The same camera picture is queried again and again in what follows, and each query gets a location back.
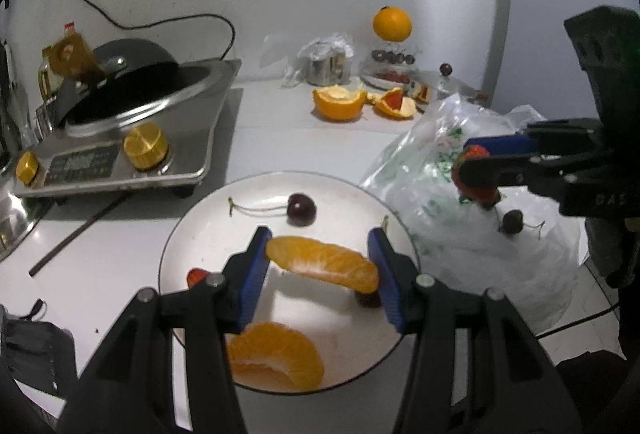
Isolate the steel cup in plastic wrap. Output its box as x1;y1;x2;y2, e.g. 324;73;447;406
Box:
282;33;356;88

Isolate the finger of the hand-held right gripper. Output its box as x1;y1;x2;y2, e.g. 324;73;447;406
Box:
456;149;603;195
462;118;606;156

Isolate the clear fruit container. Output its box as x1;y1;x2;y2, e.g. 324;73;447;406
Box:
360;43;418;90

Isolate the white plate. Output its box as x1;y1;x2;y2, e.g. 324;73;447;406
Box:
158;171;423;396

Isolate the steel induction cooker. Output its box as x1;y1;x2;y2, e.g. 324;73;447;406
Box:
12;58;243;200

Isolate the dark thin stick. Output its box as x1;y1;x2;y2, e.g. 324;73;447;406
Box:
29;197;124;277

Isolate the black cooker power cable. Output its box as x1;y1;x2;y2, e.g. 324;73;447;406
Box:
41;0;236;61

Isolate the peeled orange segment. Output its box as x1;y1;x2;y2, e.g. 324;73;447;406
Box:
226;321;326;391
265;235;381;295

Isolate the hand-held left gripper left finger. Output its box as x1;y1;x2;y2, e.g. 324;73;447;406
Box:
60;227;274;434

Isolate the clear plastic bag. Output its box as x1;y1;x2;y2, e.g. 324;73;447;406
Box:
360;93;581;332

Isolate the whole orange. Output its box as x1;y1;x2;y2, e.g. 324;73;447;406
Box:
372;6;412;42

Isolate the cupped orange peel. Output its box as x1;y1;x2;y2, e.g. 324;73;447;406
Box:
313;84;368;122

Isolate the small steel pot with lid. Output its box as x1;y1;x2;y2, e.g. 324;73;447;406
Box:
407;62;488;108

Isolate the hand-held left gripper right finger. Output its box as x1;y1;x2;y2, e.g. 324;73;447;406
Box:
368;228;583;434

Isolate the orange peel with red piece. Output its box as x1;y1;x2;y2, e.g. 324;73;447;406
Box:
370;87;418;120

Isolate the domed steel pot lid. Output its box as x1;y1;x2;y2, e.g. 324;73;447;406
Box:
0;174;42;261

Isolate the black wok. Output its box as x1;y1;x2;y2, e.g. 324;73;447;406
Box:
42;33;182;126

